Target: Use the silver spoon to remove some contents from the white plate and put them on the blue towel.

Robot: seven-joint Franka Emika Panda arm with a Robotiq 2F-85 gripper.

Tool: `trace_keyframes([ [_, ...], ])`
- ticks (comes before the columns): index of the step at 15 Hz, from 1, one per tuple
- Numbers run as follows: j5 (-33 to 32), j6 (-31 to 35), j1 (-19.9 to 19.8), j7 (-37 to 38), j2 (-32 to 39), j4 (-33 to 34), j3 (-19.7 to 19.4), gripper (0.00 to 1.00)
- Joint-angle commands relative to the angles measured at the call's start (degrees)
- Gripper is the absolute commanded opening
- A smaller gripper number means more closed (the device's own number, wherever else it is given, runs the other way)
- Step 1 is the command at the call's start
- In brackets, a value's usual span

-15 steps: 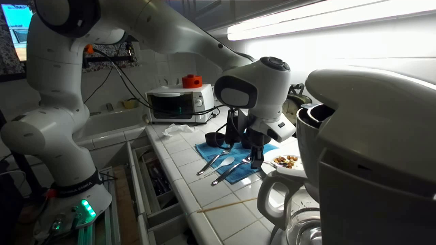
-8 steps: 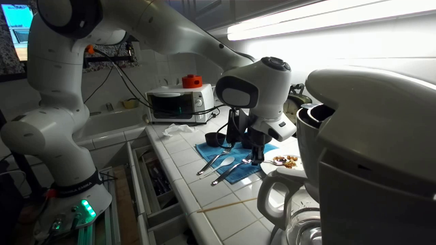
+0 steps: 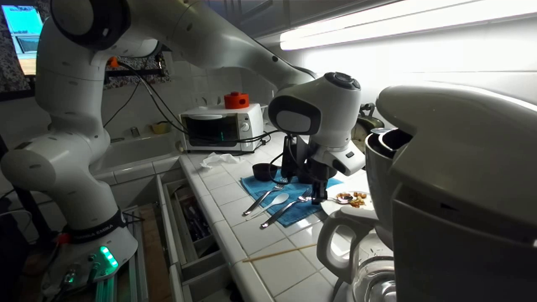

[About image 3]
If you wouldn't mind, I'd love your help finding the black bowl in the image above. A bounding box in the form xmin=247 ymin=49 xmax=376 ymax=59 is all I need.
xmin=252 ymin=163 xmax=279 ymax=182

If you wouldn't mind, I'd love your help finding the blue towel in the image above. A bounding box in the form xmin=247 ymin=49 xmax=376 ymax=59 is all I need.
xmin=240 ymin=169 xmax=344 ymax=227

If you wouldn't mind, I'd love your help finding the orange plastic block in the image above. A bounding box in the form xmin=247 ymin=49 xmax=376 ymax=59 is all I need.
xmin=224 ymin=91 xmax=250 ymax=110

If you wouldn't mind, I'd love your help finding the heap of brown food bits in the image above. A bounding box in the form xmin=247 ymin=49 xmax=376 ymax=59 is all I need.
xmin=337 ymin=191 xmax=368 ymax=209

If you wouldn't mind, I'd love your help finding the crumpled white tissue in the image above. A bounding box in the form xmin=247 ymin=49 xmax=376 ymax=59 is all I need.
xmin=199 ymin=152 xmax=245 ymax=169

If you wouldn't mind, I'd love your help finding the thin wooden stick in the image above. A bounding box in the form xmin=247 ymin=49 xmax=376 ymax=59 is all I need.
xmin=242 ymin=243 xmax=318 ymax=263

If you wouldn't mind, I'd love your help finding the metal kettle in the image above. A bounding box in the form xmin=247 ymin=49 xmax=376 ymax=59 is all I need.
xmin=351 ymin=102 xmax=385 ymax=154

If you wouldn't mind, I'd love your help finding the window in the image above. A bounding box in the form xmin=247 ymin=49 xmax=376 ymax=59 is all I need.
xmin=0 ymin=3 xmax=45 ymax=77

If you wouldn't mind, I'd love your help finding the silver spoon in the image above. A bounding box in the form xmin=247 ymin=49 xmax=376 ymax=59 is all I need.
xmin=310 ymin=193 xmax=354 ymax=205

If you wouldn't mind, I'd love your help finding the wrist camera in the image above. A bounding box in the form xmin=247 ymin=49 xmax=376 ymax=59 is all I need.
xmin=280 ymin=134 xmax=310 ymax=184

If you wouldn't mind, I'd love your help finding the open white drawer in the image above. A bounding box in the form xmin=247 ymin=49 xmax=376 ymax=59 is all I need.
xmin=156 ymin=174 xmax=234 ymax=302

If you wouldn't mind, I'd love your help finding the black cable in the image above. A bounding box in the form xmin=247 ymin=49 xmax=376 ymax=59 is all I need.
xmin=103 ymin=61 xmax=281 ymax=145

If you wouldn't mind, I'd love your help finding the silver fork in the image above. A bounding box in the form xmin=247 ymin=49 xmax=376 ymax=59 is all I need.
xmin=260 ymin=189 xmax=313 ymax=229
xmin=242 ymin=183 xmax=286 ymax=217

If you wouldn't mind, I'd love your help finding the glass coffee carafe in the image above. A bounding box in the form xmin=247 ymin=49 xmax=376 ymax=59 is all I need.
xmin=316 ymin=207 xmax=397 ymax=302

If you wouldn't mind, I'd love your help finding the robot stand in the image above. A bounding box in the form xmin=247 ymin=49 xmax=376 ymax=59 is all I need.
xmin=17 ymin=206 xmax=148 ymax=302

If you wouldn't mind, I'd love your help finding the white toaster oven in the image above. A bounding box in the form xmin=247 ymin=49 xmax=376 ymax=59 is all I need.
xmin=179 ymin=103 xmax=265 ymax=153

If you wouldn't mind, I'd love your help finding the under-cabinet light strip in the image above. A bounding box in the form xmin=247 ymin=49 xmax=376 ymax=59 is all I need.
xmin=279 ymin=0 xmax=537 ymax=52

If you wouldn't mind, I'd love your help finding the white plate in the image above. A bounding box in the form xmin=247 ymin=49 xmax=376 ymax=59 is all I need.
xmin=321 ymin=190 xmax=375 ymax=217

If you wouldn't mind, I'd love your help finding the heap of cutlery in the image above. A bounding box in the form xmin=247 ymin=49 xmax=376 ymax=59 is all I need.
xmin=178 ymin=194 xmax=212 ymax=242

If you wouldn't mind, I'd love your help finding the grey coffee maker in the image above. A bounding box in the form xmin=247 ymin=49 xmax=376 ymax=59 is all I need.
xmin=317 ymin=81 xmax=537 ymax=302

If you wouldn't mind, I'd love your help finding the white plastic spoon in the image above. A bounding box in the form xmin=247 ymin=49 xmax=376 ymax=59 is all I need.
xmin=246 ymin=193 xmax=290 ymax=221

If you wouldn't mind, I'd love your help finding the white sink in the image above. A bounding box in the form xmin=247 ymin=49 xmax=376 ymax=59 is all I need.
xmin=89 ymin=131 xmax=183 ymax=173

